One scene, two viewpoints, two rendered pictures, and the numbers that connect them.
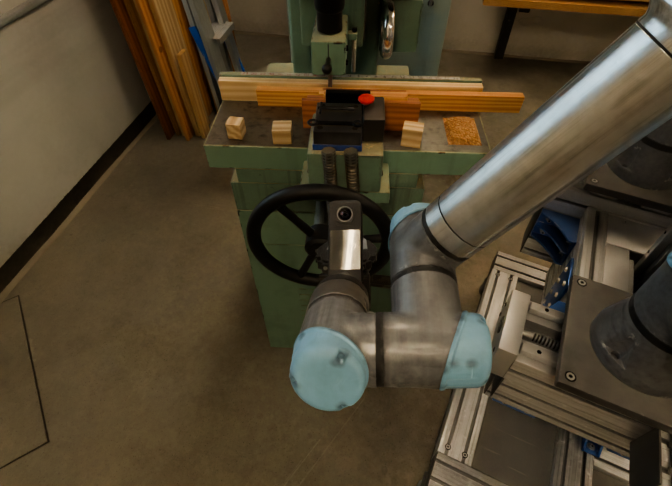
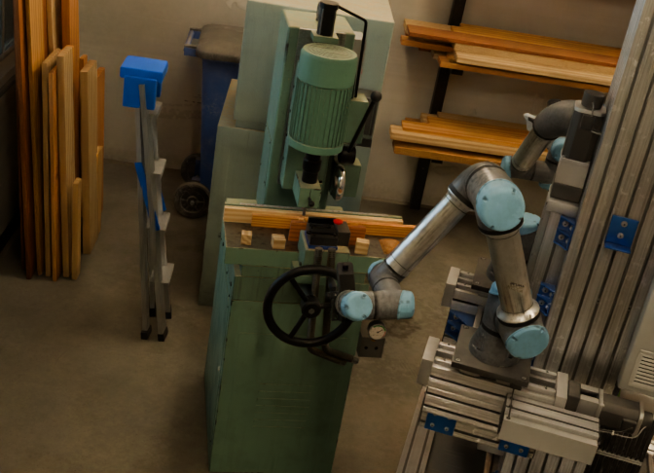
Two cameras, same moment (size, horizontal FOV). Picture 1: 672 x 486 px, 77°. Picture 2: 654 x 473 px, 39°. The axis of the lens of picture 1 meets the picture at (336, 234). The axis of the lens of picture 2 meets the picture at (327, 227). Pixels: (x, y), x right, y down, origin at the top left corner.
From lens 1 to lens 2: 210 cm
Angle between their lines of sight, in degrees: 25
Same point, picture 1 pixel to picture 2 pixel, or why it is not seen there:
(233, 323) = (163, 453)
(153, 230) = (44, 371)
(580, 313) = (464, 339)
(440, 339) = (396, 294)
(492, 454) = not seen: outside the picture
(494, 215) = (412, 254)
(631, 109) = (446, 217)
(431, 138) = (373, 250)
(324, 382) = (358, 306)
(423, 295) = (388, 284)
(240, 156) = (248, 256)
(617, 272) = not seen: hidden behind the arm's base
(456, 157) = not seen: hidden behind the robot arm
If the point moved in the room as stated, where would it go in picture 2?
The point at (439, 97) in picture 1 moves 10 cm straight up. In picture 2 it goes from (375, 226) to (381, 199)
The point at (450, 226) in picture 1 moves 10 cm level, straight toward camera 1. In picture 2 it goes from (396, 261) to (391, 277)
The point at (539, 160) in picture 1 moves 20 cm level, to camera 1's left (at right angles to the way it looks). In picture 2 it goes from (423, 233) to (351, 229)
